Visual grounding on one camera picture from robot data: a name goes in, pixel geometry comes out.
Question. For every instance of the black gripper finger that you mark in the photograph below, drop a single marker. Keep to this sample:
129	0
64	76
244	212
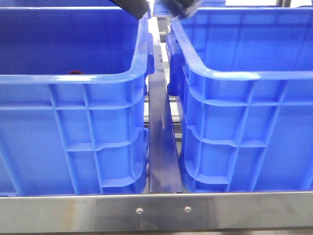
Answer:
182	8
136	8

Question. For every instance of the red push button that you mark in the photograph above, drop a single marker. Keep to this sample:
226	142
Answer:
76	72

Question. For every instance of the blue crate far background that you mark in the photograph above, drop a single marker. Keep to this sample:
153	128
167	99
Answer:
159	9

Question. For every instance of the large blue bin right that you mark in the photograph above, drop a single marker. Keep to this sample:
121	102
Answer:
244	79

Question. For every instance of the large blue bin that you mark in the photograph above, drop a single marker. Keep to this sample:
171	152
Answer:
244	79
70	134

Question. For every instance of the large blue bin left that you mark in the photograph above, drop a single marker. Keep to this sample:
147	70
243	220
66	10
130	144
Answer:
70	134

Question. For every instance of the blue bin rear left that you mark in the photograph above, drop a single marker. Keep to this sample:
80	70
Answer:
54	3

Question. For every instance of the dark metal divider bar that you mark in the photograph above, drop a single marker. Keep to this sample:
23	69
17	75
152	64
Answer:
165	176

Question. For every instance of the metal roller conveyor frame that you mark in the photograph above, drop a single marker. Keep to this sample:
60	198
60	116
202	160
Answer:
163	27

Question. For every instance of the stainless steel front rail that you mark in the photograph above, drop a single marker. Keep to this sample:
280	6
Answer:
156	212

